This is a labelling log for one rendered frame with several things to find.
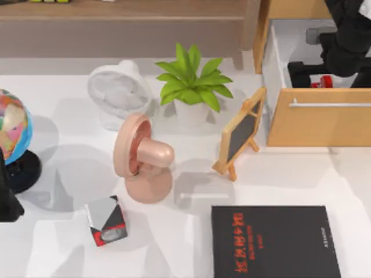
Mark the long metal drawer handle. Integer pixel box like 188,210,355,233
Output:
288,98,371,108

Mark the green plant in white pot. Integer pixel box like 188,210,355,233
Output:
155,42,234,127

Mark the white desk fan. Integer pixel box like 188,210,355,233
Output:
87,59,154,131

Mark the pink desk fan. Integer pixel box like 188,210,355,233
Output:
112,113,176,204

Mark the pale wooden drawer front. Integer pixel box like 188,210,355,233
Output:
265,87,371,148

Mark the wooden framed small blackboard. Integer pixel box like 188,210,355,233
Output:
212,86,268,182

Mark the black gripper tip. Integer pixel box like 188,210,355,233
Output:
0,149,25,224

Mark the wooden open shelf unit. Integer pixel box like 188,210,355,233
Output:
0,0,261,70

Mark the black red grey box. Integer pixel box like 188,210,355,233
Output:
84,194,129,248

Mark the wooden drawer cabinet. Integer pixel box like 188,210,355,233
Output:
253,0,333,75

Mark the red can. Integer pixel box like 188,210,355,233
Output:
310,75,334,89

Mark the colourful globe on black stand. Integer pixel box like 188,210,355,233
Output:
0,88,42,195

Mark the white inside of drawer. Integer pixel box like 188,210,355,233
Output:
261,19,371,91

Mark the black book with red lettering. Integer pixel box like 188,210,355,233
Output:
210,205,343,278

